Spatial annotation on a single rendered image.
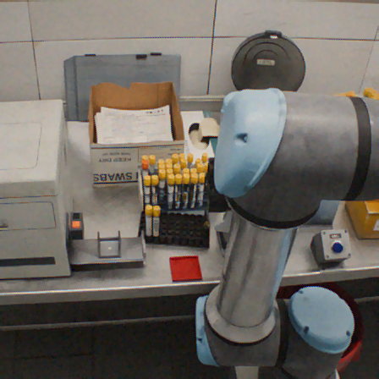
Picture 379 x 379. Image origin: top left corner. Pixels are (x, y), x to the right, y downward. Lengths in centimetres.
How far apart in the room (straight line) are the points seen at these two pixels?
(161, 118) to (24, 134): 55
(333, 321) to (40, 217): 59
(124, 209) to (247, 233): 75
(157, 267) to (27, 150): 40
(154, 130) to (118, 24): 32
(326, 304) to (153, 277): 46
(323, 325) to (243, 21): 98
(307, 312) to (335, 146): 40
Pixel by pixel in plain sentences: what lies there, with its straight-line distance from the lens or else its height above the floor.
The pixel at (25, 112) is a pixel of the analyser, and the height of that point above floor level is 117.
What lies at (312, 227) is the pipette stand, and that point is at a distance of 136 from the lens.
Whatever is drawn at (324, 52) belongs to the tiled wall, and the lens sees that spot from 171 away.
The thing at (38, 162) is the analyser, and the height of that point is 117.
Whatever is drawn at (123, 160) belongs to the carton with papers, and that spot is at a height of 97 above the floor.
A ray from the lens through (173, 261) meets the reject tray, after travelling 124.
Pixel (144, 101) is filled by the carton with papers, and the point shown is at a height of 96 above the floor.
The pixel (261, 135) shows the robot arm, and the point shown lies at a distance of 52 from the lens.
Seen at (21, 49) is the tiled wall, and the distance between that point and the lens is 159.
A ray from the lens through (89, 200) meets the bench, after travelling 138.
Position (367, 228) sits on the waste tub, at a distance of 136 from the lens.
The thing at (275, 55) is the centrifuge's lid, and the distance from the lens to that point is 161.
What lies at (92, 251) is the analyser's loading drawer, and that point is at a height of 91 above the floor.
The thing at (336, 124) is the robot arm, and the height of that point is 154.
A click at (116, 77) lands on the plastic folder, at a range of 159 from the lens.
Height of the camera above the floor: 183
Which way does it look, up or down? 42 degrees down
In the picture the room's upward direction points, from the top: 5 degrees clockwise
